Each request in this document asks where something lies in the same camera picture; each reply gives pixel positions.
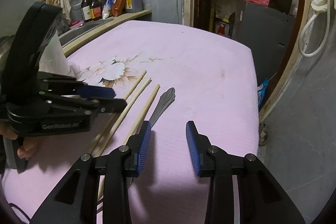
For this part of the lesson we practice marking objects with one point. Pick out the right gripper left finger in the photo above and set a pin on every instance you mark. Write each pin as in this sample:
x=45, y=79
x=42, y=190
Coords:
x=96, y=184

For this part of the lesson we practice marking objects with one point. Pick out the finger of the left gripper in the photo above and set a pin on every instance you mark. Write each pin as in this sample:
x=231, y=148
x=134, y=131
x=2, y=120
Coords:
x=70, y=86
x=67, y=105

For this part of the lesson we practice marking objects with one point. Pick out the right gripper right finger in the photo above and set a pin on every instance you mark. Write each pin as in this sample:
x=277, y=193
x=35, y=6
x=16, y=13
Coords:
x=238, y=184

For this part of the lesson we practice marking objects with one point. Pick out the light bamboo chopstick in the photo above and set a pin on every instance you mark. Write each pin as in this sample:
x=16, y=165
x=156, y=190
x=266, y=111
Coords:
x=111, y=130
x=109, y=121

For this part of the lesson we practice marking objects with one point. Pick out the small metal spoon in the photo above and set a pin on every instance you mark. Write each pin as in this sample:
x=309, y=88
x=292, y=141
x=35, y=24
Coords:
x=165, y=100

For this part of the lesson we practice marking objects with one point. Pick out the person left hand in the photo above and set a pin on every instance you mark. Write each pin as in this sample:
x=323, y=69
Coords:
x=25, y=147

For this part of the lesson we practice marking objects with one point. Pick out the white plastic utensil holder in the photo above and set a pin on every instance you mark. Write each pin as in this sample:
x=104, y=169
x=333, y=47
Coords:
x=53, y=59

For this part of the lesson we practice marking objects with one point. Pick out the stainless steel sink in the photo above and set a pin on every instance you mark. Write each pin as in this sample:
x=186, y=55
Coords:
x=82, y=29

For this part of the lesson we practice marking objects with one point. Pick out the dark soy sauce bottle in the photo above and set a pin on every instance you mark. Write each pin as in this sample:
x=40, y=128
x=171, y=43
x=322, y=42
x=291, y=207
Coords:
x=96, y=9

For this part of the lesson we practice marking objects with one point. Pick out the pink floral tablecloth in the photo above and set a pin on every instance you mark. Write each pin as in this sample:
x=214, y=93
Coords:
x=215, y=86

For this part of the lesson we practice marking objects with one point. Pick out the orange snack bag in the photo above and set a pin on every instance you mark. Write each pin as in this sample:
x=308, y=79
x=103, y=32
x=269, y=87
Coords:
x=117, y=7

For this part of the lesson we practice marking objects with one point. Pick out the dark grey cabinet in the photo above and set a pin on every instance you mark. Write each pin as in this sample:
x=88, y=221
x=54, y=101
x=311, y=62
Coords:
x=266, y=32

